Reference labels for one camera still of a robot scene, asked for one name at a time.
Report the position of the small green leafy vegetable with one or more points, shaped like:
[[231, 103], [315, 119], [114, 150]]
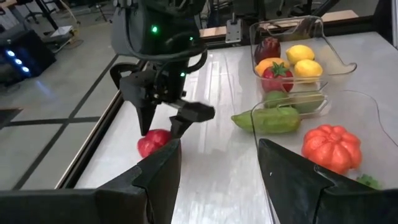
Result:
[[368, 181]]

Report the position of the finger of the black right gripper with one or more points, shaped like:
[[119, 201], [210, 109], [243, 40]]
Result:
[[192, 113], [146, 119]]

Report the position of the dark red apple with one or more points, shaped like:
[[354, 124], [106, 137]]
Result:
[[267, 49]]

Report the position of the orange pumpkin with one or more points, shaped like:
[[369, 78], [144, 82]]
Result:
[[331, 148]]

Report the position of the red bell pepper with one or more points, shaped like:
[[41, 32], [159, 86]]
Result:
[[154, 143]]

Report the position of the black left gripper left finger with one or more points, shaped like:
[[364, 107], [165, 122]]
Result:
[[149, 186]]

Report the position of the red tomato green stem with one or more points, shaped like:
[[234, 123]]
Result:
[[277, 79]]

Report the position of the green lime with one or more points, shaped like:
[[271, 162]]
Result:
[[275, 98]]

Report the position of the long green pepper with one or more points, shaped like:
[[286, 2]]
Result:
[[267, 120]]

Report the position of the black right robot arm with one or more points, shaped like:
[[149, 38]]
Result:
[[140, 28]]

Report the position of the yellow lemon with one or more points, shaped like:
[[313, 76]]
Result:
[[308, 69], [300, 53]]

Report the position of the orange fruit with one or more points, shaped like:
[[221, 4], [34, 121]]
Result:
[[264, 64]]

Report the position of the metal table bracket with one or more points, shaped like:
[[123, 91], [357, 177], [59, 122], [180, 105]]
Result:
[[234, 32]]

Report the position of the black computer blue lights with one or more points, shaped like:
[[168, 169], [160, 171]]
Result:
[[31, 59]]

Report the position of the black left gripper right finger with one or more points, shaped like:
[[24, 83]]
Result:
[[295, 186]]

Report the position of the green avocado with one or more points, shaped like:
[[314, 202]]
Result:
[[308, 102]]

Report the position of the clear plastic basket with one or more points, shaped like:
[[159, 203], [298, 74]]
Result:
[[373, 124], [311, 28]]

